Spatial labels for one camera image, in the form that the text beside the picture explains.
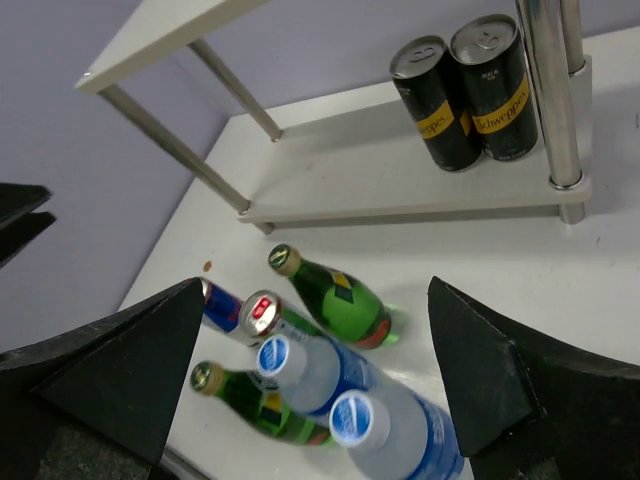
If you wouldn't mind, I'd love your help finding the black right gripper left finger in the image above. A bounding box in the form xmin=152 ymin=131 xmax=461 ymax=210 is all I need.
xmin=1 ymin=278 xmax=204 ymax=479

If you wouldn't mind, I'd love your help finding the white two-tier shelf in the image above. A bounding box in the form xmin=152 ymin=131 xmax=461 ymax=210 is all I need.
xmin=77 ymin=1 xmax=593 ymax=232

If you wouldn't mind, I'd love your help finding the blue label water bottle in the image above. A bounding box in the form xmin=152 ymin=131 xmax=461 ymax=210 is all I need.
xmin=256 ymin=335 xmax=391 ymax=427
xmin=329 ymin=387 xmax=465 ymax=479

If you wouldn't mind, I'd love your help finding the black schweppes can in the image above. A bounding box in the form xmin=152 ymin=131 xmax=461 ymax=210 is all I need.
xmin=450 ymin=14 xmax=538 ymax=162
xmin=389 ymin=35 xmax=482 ymax=172

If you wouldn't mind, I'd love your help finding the black Schweppes can right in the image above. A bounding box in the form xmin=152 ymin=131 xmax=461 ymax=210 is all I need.
xmin=450 ymin=14 xmax=538 ymax=162

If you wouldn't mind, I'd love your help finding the green glass bottle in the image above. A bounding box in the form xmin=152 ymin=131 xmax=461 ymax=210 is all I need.
xmin=189 ymin=361 xmax=335 ymax=447
xmin=268 ymin=244 xmax=398 ymax=350

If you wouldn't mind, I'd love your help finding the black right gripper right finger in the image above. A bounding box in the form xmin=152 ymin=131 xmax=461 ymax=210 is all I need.
xmin=428 ymin=277 xmax=639 ymax=479

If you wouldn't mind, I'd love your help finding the blue silver energy can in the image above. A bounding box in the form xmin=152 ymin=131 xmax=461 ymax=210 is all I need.
xmin=237 ymin=289 xmax=326 ymax=339
xmin=199 ymin=277 xmax=260 ymax=348

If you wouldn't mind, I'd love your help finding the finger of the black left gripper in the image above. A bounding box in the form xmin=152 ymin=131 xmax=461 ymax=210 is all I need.
xmin=1 ymin=183 xmax=56 ymax=267

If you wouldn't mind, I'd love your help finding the green glass bottle front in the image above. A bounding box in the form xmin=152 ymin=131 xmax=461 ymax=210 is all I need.
xmin=189 ymin=361 xmax=335 ymax=447

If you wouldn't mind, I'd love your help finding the black Schweppes can left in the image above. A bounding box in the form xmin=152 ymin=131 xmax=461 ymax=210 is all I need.
xmin=389 ymin=35 xmax=482 ymax=172

